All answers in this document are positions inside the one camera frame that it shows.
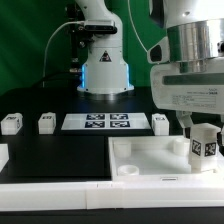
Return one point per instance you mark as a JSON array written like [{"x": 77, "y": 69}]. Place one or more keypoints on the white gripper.
[{"x": 186, "y": 93}]

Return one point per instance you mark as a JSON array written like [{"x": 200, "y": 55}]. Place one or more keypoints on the white front fence bar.
[{"x": 103, "y": 195}]

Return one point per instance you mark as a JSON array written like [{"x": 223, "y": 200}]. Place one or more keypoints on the white marker sheet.
[{"x": 106, "y": 121}]

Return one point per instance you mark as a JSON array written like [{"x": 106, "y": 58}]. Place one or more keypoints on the white square tabletop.
[{"x": 156, "y": 158}]

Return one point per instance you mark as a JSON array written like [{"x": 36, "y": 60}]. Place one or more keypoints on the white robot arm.
[{"x": 187, "y": 72}]

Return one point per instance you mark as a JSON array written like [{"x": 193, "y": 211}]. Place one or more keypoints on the white fence bar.
[
  {"x": 4, "y": 155},
  {"x": 103, "y": 195}
]

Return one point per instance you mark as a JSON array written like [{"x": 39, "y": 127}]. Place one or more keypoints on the white left fence bar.
[{"x": 4, "y": 155}]

